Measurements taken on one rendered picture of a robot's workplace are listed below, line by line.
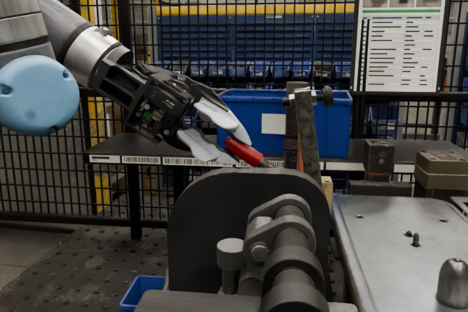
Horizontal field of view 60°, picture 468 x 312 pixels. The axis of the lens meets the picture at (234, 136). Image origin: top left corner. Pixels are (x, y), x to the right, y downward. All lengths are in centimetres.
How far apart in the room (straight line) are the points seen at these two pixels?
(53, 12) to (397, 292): 53
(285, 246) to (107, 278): 96
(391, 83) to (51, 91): 89
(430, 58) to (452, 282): 74
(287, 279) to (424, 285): 39
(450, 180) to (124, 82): 63
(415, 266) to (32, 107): 47
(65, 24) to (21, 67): 17
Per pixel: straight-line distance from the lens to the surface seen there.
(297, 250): 18
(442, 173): 87
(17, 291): 116
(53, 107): 42
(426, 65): 115
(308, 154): 55
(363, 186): 86
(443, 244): 66
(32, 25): 43
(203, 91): 55
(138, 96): 51
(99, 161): 100
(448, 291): 51
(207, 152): 55
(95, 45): 54
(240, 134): 55
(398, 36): 113
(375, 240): 63
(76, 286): 112
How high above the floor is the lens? 127
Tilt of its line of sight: 13 degrees down
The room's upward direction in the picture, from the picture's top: straight up
